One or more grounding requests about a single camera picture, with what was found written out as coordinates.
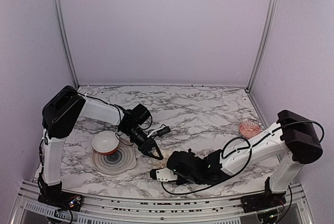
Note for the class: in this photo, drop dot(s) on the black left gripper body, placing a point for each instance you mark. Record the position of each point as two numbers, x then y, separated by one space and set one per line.
145 145

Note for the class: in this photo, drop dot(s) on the beige and black umbrella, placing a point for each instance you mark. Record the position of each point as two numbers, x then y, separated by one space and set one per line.
160 164

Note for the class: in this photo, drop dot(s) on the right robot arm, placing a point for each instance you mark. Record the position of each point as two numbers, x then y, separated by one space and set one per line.
291 135

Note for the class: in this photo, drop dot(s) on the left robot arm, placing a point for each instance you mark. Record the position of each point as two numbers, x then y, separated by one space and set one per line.
60 120

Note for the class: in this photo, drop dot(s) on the grey collapsed silicone lid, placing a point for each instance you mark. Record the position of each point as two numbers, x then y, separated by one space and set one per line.
122 160

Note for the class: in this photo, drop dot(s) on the white bowl red rim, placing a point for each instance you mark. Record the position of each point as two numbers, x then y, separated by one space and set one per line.
105 142

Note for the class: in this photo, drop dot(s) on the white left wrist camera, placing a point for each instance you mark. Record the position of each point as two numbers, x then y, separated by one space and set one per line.
162 130

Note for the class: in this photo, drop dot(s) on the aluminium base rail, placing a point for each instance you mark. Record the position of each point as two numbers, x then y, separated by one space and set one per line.
107 209

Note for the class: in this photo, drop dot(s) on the left aluminium frame post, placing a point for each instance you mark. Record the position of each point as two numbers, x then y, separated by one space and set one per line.
65 42

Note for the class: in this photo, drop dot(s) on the aluminium frame post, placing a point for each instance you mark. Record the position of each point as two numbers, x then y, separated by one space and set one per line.
65 42
270 15

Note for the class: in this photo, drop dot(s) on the right aluminium frame post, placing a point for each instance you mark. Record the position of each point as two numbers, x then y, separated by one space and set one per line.
270 15

